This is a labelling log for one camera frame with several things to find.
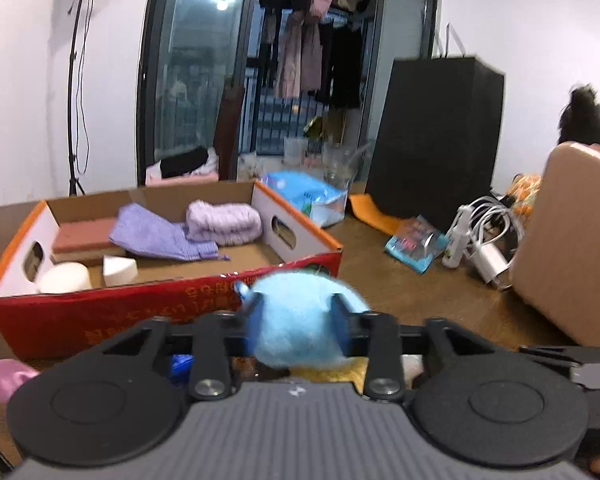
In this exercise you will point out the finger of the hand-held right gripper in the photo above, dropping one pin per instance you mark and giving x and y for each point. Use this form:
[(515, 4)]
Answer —
[(565, 354)]

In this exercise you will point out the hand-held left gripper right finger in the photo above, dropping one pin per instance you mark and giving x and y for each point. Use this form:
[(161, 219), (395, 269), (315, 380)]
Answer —
[(341, 322)]

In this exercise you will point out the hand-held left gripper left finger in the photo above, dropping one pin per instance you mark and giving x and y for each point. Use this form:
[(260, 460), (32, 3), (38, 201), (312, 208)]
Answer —
[(210, 355)]

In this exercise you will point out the blue plush toy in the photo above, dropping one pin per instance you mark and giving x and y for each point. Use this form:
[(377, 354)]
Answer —
[(295, 320)]

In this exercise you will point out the white plush toy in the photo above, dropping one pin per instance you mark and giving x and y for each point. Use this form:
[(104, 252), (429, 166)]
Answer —
[(412, 365)]

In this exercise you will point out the red cardboard box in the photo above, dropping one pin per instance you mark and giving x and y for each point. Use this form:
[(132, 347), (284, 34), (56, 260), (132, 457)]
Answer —
[(130, 310)]

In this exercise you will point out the white wedge sponge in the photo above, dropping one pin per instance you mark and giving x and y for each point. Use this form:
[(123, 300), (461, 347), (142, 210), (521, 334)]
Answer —
[(119, 272)]

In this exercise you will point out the lavender fuzzy plush towel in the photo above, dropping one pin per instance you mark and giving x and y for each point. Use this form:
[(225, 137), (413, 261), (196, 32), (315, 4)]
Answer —
[(222, 222)]

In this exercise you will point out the purple knitted pouch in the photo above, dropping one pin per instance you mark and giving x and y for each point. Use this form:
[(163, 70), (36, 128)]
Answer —
[(150, 232)]

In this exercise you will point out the white round sponge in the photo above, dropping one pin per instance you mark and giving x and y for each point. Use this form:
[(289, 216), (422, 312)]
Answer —
[(65, 279)]

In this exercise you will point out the pink layered sponge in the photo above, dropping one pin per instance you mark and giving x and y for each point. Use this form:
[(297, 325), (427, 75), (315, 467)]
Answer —
[(82, 237)]

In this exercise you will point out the tan hard suitcase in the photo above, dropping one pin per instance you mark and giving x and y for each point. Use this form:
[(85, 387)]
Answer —
[(570, 250)]

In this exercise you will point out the blue snack packet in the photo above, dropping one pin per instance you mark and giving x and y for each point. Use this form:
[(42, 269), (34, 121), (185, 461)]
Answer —
[(415, 245)]

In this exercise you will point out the orange paper sheet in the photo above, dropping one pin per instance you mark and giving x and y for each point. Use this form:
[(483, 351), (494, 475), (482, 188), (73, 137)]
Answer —
[(375, 212)]

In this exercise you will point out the large blue tissue pack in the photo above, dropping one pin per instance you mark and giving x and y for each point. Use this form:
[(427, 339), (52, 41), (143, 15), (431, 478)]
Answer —
[(305, 195)]

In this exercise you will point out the white spray bottle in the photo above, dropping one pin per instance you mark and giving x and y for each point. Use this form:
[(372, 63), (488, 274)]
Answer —
[(455, 240)]

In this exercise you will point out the clear drinking glass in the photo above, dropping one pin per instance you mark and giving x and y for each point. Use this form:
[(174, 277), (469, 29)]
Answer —
[(339, 167)]

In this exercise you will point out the orange patterned bag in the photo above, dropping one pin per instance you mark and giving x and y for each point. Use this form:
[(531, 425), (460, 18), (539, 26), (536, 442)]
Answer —
[(525, 192)]

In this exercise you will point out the clear plastic cup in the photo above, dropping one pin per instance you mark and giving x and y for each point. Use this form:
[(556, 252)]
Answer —
[(294, 151)]

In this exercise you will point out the pile of folded clothes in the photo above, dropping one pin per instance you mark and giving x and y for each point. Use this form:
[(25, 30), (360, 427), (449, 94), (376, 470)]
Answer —
[(180, 165)]

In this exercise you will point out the green potted plant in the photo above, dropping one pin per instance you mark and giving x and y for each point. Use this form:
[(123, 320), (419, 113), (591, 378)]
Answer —
[(316, 127)]

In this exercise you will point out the black paper bag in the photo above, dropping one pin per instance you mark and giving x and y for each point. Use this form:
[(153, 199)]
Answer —
[(430, 145)]

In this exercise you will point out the purple satin scrunchie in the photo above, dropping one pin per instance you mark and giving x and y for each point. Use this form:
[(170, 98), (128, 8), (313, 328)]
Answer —
[(7, 380)]

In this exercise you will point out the dark wooden chair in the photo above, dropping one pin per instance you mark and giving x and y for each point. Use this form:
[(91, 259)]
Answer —
[(229, 130)]

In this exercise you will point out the black hanging clothes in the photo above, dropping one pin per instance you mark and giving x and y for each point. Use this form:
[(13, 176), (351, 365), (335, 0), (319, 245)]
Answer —
[(342, 65)]

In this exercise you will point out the beige hanging coat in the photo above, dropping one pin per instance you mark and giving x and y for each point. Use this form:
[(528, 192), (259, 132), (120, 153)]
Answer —
[(297, 55)]

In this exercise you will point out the black framed sliding glass door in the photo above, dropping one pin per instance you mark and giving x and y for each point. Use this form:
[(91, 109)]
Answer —
[(147, 85)]

